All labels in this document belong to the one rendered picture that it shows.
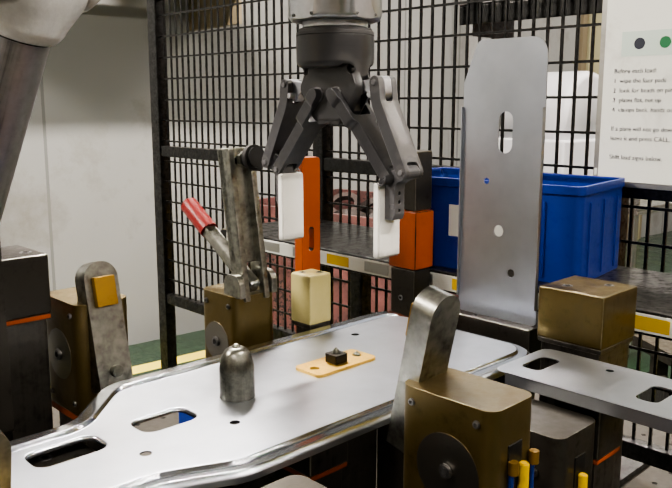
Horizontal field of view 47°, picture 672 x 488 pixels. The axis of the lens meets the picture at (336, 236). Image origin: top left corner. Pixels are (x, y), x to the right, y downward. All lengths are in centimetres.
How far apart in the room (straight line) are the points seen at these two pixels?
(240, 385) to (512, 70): 49
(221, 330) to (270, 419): 25
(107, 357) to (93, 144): 329
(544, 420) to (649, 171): 53
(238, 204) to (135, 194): 330
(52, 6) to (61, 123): 281
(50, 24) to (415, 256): 61
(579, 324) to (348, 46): 40
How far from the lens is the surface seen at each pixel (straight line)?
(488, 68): 98
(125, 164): 413
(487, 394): 62
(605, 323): 89
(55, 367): 87
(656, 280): 113
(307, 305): 92
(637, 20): 120
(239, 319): 88
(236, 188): 87
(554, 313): 91
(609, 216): 114
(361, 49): 74
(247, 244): 89
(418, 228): 108
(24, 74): 125
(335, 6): 73
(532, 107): 94
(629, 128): 119
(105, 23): 411
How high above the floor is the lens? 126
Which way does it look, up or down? 10 degrees down
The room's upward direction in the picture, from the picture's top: straight up
